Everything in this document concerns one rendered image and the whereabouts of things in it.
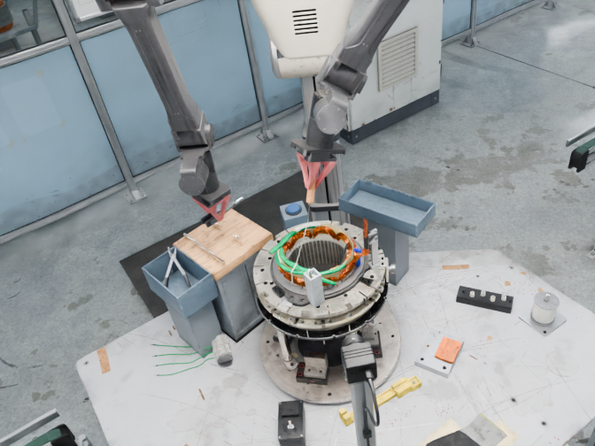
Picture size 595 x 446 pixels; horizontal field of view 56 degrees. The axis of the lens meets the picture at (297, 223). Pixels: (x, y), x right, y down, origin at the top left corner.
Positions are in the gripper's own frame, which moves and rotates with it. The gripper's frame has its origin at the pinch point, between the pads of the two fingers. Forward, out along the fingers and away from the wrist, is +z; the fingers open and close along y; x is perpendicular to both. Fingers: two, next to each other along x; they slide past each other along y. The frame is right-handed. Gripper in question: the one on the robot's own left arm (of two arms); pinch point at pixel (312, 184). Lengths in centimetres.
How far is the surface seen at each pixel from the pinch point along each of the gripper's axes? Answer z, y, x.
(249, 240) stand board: 26.6, -0.3, 24.5
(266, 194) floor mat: 90, 91, 182
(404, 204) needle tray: 15.3, 42.4, 15.1
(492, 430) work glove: 48, 36, -38
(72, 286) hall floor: 135, -23, 179
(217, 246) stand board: 29.2, -8.0, 27.6
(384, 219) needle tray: 16.8, 32.8, 11.0
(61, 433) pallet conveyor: 79, -49, 25
